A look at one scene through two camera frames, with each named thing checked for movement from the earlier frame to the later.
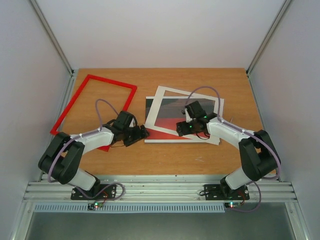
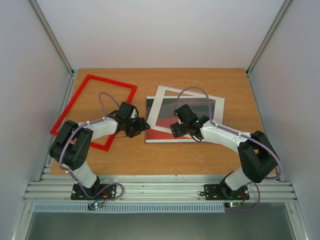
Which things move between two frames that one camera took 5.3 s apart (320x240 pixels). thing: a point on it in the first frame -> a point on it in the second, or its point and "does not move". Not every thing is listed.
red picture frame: x=54 y=131 does not move
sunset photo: x=169 y=114 does not move
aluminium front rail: x=159 y=188 does not move
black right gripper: x=183 y=128 -> x=178 y=128
